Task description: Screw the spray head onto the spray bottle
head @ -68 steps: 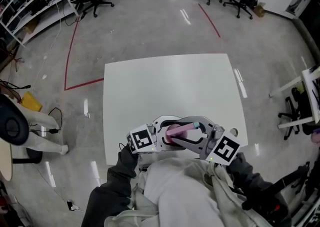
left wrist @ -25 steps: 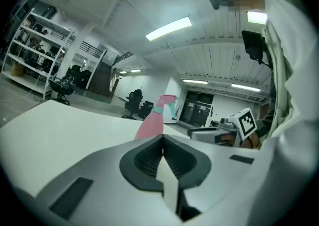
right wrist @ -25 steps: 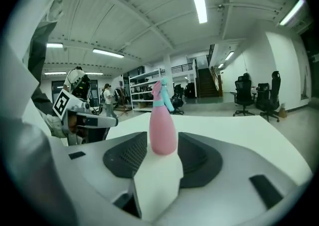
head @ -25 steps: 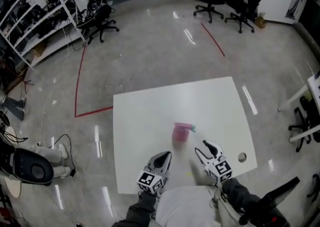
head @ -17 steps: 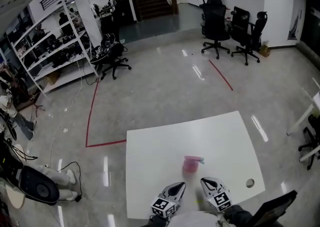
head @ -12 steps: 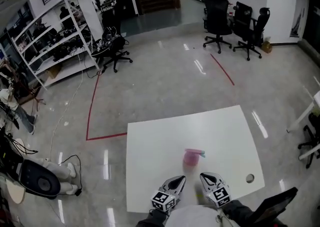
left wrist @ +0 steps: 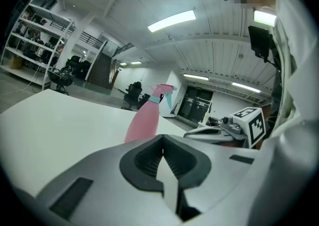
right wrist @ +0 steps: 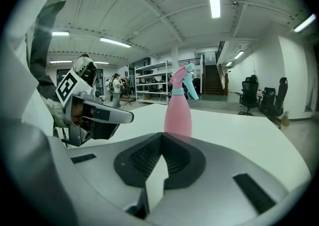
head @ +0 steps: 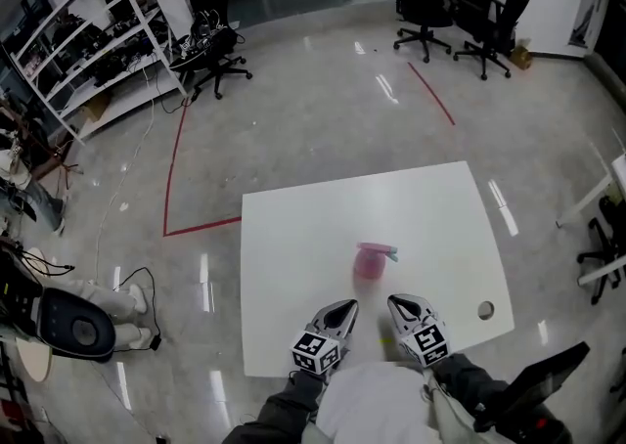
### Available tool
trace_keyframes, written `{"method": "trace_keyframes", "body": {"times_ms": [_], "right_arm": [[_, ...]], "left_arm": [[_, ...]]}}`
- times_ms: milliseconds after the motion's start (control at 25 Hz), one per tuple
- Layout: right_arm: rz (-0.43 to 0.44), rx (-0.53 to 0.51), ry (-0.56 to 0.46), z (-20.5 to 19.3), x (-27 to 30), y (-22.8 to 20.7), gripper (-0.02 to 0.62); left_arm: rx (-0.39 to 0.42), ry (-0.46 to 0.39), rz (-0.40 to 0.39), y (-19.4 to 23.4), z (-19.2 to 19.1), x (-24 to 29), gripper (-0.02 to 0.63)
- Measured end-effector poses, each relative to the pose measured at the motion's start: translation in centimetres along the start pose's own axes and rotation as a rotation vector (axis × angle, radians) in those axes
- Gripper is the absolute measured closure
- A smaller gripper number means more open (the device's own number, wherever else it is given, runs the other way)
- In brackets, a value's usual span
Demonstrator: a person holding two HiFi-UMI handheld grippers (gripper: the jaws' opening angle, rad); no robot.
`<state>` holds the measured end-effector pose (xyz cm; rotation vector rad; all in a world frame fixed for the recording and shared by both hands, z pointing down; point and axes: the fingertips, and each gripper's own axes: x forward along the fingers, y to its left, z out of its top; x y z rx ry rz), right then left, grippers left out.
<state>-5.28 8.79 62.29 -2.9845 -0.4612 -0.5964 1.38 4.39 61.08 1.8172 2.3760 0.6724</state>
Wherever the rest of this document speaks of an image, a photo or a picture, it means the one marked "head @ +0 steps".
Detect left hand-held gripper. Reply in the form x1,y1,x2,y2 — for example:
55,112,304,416
290,298,360,376

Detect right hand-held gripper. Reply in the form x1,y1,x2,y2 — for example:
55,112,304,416
386,291,451,369

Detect pink spray bottle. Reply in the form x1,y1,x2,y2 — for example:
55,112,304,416
352,248,387,282

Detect pink spray bottle trigger head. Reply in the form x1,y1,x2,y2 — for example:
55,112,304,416
356,241,400,262

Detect person's right forearm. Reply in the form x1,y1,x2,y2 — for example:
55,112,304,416
432,352,510,422

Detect person's left forearm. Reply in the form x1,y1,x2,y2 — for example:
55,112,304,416
222,368,327,444

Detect person's light clothed torso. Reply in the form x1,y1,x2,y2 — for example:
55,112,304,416
300,361,510,444

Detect black angular equipment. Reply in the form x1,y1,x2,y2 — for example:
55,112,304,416
472,341,592,444

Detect black swivel chair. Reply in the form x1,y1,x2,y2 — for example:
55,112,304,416
576,195,626,305

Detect angled red floor tape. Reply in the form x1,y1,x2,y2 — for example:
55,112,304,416
162,99,244,238

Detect straight red floor tape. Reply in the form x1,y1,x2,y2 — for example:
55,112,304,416
407,62,457,127

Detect white side desk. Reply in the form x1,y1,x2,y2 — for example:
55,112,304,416
556,153,626,287

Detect cardboard box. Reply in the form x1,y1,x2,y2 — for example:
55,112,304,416
508,38,534,70

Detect black office chair with gear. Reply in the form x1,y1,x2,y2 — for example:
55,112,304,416
168,11,254,101

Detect round beige stool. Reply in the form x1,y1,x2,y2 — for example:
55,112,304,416
14,333,54,383

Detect black office chair with headrest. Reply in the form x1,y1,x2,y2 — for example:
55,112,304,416
452,0,533,81

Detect white shelving rack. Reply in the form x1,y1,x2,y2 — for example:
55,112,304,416
9,0,190,145

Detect black floor cable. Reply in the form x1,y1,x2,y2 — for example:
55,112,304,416
112,265,162,350

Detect wall poster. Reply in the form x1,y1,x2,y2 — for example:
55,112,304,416
568,0,604,48

